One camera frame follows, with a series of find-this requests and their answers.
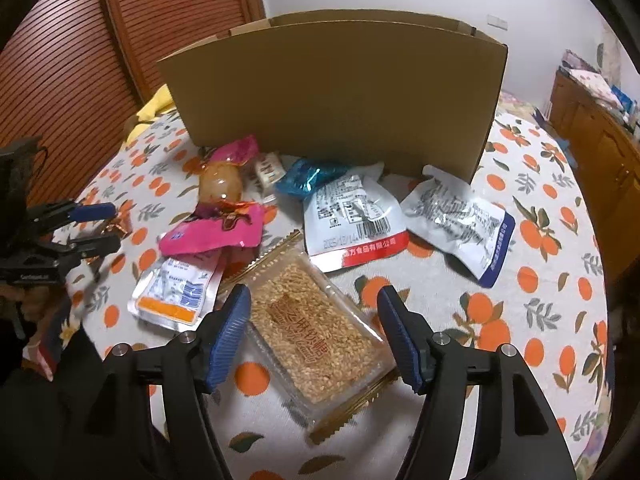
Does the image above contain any folded floral cloth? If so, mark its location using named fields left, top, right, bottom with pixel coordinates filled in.
left=560, top=50, right=617, bottom=107

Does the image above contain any floral bed quilt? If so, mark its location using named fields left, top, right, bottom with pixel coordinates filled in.
left=499, top=90, right=532, bottom=117

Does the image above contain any wooden cabinet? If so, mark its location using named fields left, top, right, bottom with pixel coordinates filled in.
left=550, top=70, right=640, bottom=281

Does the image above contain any white packet with orange band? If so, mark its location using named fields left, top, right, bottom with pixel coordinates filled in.
left=127, top=255, right=226, bottom=331

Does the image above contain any brown cardboard box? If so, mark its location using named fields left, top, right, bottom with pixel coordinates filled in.
left=156, top=10, right=509, bottom=183

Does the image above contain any braised egg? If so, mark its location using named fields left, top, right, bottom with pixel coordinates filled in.
left=199, top=135, right=261, bottom=206

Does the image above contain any yellow plush toy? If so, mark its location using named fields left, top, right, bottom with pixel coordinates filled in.
left=125, top=85, right=188, bottom=143

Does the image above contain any person's dark clothing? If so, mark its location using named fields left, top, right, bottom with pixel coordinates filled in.
left=0, top=330, right=168, bottom=480

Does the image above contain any orange fruit print tablecloth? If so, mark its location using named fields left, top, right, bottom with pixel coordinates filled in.
left=30, top=110, right=616, bottom=480

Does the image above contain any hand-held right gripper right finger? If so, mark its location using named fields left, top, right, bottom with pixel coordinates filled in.
left=376, top=286, right=576, bottom=480

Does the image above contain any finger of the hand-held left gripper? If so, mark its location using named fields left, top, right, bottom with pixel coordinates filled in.
left=37, top=234, right=122, bottom=281
left=29, top=201, right=117, bottom=233

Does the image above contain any silver packet with blue edge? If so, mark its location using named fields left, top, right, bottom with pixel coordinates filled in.
left=400, top=165, right=516, bottom=288

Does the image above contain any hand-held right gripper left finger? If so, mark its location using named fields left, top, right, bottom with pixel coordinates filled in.
left=70, top=284, right=252, bottom=480

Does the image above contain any person's left forearm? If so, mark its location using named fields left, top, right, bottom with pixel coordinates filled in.
left=27, top=305, right=68, bottom=378

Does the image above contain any gold foil candy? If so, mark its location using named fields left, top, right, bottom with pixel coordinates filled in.
left=87, top=211, right=133, bottom=266

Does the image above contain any pink snack packet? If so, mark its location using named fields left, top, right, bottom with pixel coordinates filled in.
left=159, top=200, right=264, bottom=256

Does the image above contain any silver packet with red edge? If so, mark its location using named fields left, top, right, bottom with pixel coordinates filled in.
left=300, top=172, right=408, bottom=273

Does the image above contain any small blue packet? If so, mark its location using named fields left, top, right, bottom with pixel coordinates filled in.
left=612, top=87, right=637, bottom=112

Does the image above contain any light patterned curtain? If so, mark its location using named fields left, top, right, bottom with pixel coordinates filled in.
left=597, top=25, right=626, bottom=86

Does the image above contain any wooden louvred wardrobe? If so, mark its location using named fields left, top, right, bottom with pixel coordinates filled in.
left=0, top=0, right=266, bottom=211

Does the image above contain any blue foil snack packet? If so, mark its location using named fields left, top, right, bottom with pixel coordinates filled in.
left=274, top=157, right=383, bottom=201

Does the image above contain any clear sesame brittle packet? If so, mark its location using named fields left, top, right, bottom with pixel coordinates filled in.
left=222, top=230, right=401, bottom=443

